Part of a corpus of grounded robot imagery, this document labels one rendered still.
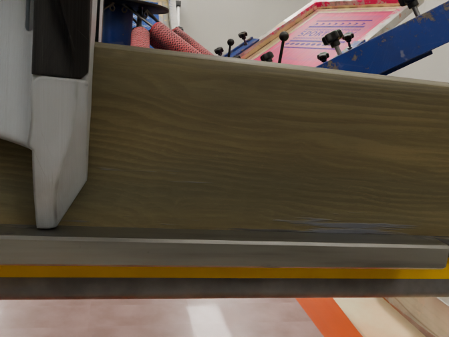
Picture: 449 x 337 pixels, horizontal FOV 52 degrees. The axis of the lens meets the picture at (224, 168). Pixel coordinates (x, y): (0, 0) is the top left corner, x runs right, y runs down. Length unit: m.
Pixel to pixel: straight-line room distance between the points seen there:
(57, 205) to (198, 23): 4.70
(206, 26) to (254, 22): 0.50
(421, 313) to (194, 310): 0.18
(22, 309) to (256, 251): 0.24
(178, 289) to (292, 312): 0.21
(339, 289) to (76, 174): 0.12
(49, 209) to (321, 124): 0.10
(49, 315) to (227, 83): 0.25
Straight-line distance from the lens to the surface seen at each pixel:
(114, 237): 0.16
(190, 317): 0.37
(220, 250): 0.17
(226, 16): 4.91
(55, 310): 0.38
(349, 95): 0.19
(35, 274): 0.19
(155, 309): 0.38
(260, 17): 5.00
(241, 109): 0.17
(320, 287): 0.22
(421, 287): 0.24
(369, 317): 0.42
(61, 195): 0.16
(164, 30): 1.33
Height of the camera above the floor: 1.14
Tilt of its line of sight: 12 degrees down
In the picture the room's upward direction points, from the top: 6 degrees clockwise
